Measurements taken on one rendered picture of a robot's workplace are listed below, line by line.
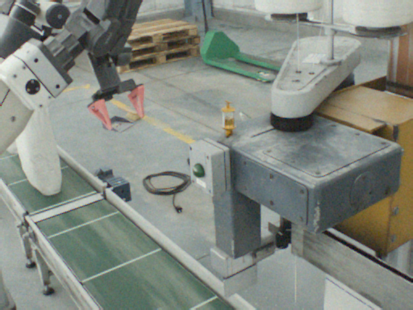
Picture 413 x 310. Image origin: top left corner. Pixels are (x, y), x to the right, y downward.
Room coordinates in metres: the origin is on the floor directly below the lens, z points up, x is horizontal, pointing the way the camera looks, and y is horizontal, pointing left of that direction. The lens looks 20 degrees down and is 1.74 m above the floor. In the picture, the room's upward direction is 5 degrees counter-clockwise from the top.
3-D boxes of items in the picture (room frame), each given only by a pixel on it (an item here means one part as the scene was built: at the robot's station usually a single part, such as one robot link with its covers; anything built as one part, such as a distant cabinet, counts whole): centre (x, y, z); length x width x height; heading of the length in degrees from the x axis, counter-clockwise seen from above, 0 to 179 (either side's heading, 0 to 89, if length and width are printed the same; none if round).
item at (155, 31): (6.99, 0.33, 0.36); 1.20 x 0.82 x 0.14; 117
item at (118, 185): (2.73, 0.43, 0.35); 0.30 x 0.15 x 0.15; 31
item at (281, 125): (0.99, -0.24, 1.35); 0.09 x 0.09 x 0.03
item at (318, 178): (0.91, -0.24, 1.21); 0.30 x 0.25 x 0.30; 31
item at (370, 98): (1.12, -0.52, 1.18); 0.34 x 0.25 x 0.31; 121
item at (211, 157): (0.94, -0.06, 1.29); 0.08 x 0.05 x 0.09; 31
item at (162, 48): (7.02, 0.31, 0.22); 1.21 x 0.84 x 0.14; 121
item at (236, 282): (0.97, -0.10, 0.98); 0.09 x 0.05 x 0.05; 121
